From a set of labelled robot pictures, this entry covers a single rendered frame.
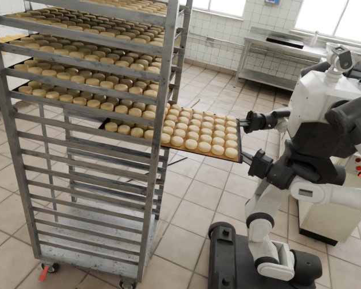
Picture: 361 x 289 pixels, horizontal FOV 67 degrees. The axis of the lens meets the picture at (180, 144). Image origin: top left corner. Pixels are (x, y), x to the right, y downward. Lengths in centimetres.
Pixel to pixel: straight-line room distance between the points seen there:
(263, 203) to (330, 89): 64
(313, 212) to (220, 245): 80
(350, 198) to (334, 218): 131
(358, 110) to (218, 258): 121
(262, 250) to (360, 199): 80
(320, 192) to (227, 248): 99
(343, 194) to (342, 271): 145
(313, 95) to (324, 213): 135
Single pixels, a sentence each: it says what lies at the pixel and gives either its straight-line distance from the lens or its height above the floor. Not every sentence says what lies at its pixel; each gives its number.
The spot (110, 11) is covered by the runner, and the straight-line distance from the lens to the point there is 96.
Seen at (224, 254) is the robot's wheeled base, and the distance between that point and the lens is 187.
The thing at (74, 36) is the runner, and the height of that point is 141.
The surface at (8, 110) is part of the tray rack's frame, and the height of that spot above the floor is 108.
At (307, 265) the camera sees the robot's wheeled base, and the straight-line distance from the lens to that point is 185.
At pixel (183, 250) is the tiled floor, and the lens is 205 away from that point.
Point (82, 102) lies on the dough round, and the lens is 115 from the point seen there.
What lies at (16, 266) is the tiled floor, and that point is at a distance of 206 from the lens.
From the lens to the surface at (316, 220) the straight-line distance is 238.
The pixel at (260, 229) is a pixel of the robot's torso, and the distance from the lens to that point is 151.
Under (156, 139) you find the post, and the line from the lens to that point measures 103.
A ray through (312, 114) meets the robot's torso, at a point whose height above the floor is 127.
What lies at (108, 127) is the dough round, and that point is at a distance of 115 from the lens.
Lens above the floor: 164
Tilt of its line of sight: 32 degrees down
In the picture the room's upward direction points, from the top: 10 degrees clockwise
